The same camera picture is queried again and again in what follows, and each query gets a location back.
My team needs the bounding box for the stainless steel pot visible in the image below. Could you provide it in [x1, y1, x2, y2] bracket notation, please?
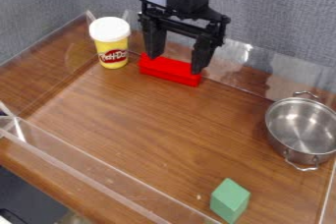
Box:
[265, 90, 336, 172]

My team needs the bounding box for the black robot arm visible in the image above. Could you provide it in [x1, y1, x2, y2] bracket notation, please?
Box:
[137, 0, 230, 74]

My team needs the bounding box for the red rectangular block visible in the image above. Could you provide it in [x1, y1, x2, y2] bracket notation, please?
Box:
[137, 53, 201, 86]

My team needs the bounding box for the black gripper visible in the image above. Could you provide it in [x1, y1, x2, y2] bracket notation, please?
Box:
[138, 0, 230, 75]

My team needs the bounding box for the yellow Play-Doh can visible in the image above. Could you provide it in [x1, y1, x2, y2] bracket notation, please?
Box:
[89, 17, 129, 69]

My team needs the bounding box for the clear acrylic barrier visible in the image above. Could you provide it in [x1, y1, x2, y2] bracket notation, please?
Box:
[0, 15, 334, 224]

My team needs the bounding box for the green foam cube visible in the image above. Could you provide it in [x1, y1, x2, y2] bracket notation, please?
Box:
[209, 178, 250, 224]

